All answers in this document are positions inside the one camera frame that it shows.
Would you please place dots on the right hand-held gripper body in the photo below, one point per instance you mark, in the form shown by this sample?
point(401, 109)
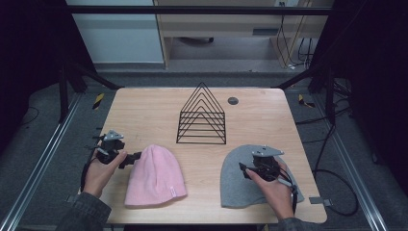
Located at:
point(266, 166)

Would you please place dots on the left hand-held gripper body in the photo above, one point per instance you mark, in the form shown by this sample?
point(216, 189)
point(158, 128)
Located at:
point(110, 146)

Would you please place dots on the grey knit beanie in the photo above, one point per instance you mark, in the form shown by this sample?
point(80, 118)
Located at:
point(234, 179)

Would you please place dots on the pink knit beanie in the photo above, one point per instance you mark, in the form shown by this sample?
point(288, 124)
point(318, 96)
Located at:
point(155, 176)

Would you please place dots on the person's right hand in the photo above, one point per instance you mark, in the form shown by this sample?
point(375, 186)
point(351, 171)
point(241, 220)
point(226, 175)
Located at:
point(277, 195)

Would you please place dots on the person's left hand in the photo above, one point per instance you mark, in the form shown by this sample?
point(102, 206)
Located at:
point(97, 176)

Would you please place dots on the yellow black tape strip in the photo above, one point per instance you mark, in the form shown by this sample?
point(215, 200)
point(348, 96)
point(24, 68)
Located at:
point(98, 101)
point(303, 101)

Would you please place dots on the dark round table grommet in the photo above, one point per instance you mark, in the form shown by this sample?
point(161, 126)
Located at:
point(233, 100)

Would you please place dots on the white cabinet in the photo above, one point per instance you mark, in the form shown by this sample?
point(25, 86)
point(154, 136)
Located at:
point(118, 38)

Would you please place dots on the black curtain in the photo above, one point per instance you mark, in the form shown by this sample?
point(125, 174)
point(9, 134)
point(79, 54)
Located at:
point(29, 57)
point(375, 80)

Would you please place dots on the grey metal bracket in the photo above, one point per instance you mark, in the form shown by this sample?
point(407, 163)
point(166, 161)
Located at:
point(320, 201)

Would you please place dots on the black metal frame strut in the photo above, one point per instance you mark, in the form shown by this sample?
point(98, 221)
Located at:
point(93, 75)
point(304, 75)

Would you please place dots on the aluminium rail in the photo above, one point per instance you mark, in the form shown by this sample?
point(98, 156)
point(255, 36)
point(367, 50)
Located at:
point(352, 166)
point(38, 163)

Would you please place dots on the black metal frame crossbar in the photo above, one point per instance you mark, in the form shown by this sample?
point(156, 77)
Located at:
point(192, 10)

